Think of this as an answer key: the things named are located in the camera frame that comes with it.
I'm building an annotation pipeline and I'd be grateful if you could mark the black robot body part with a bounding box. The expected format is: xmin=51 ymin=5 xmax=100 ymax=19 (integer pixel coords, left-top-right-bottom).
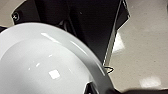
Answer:
xmin=83 ymin=81 xmax=168 ymax=94

